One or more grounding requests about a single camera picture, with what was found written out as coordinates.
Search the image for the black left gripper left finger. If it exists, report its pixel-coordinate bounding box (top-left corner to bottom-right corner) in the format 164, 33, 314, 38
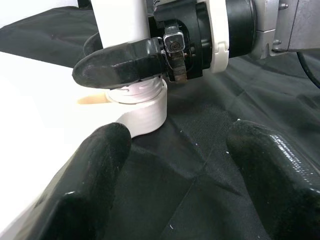
14, 122, 133, 240

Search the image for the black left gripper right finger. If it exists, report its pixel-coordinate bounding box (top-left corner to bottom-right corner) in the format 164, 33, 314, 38
225, 119, 320, 240

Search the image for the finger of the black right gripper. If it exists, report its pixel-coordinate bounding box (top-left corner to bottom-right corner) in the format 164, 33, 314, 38
71, 36, 165, 90
83, 32, 106, 59

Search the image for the white plastic table leg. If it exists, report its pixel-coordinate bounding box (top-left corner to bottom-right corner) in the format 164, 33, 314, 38
90, 0, 168, 105

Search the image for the white plastic table top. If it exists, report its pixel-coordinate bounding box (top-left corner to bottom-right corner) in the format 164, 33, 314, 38
0, 51, 168, 240

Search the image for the black table cloth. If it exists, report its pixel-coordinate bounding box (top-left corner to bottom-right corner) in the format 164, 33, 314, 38
0, 6, 320, 240

